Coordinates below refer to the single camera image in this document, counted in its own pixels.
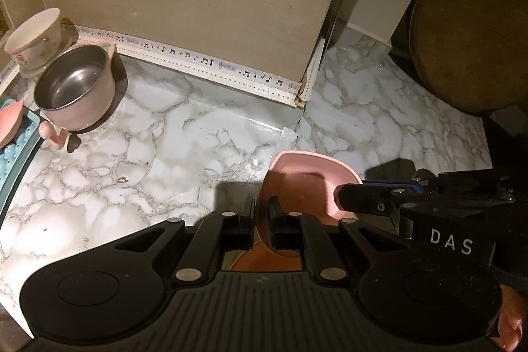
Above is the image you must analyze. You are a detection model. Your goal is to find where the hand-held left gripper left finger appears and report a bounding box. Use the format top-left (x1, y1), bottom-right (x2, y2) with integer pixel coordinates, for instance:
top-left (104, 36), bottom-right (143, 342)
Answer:
top-left (109, 195), bottom-right (258, 282)

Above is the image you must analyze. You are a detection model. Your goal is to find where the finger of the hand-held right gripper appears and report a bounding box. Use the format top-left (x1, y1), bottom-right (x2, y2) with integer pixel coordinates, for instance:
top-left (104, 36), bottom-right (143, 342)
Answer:
top-left (336, 183), bottom-right (404, 221)
top-left (362, 179), bottom-right (430, 195)

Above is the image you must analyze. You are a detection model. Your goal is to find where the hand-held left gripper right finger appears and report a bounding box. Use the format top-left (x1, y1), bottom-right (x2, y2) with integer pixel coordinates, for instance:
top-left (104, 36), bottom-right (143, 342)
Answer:
top-left (267, 195), bottom-right (413, 282)

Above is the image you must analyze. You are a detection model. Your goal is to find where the pink gourd-shaped plate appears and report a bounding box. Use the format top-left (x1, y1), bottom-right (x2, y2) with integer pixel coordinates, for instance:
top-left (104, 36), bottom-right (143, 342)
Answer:
top-left (229, 151), bottom-right (364, 274)

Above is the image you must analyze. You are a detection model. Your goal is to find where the person's right hand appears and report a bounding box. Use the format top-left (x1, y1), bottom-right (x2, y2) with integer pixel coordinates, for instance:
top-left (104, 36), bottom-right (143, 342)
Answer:
top-left (497, 282), bottom-right (527, 350)

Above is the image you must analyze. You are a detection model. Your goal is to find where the round wooden cutting board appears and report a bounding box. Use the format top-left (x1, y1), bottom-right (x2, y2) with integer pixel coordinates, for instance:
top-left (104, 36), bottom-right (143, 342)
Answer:
top-left (408, 0), bottom-right (528, 115)

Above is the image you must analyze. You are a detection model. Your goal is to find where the white music-note edging strip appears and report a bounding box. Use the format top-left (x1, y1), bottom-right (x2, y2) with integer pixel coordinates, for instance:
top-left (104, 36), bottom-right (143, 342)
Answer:
top-left (62, 24), bottom-right (326, 107)

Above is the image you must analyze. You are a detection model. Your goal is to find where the pink steel-lined bowl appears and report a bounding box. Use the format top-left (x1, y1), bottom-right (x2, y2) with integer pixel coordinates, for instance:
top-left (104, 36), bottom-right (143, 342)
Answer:
top-left (34, 42), bottom-right (117, 130)

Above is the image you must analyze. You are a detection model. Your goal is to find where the pink plastic hook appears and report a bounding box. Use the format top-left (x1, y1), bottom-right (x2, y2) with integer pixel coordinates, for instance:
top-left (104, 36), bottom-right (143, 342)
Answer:
top-left (39, 120), bottom-right (69, 150)

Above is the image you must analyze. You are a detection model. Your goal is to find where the teal drain tray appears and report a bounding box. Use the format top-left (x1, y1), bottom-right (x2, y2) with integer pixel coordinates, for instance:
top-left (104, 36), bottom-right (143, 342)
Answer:
top-left (0, 96), bottom-right (42, 208)

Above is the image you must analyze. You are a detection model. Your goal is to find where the pink leaf-shaped dish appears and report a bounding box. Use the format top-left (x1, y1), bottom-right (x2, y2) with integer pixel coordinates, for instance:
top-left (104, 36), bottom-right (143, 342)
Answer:
top-left (0, 98), bottom-right (29, 148)

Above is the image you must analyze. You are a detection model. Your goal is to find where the floral white teacup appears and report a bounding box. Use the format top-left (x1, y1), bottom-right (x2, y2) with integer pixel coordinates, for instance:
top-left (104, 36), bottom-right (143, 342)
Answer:
top-left (4, 8), bottom-right (63, 78)

